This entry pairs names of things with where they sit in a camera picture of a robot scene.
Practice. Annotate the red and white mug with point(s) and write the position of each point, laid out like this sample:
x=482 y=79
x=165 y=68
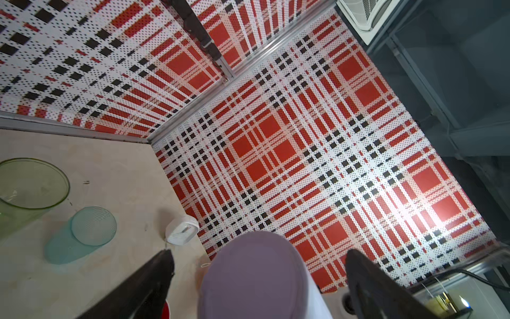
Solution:
x=165 y=311

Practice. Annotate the lilac plastic cup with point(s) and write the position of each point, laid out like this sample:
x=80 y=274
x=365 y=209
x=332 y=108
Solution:
x=259 y=275

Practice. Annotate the black wall hook rail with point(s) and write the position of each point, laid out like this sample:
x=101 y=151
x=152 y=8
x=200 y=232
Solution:
x=193 y=25

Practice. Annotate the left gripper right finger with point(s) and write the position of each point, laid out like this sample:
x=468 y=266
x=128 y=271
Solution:
x=375 y=295

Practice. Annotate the teal translucent cup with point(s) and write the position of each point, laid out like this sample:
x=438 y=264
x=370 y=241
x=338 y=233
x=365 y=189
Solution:
x=86 y=231

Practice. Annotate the white air conditioner unit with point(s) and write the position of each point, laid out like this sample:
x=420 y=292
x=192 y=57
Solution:
x=367 y=17

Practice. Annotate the tall green transparent cup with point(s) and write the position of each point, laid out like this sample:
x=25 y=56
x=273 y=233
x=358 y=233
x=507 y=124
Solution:
x=29 y=188

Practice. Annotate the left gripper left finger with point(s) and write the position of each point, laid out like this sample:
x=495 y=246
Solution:
x=141 y=295

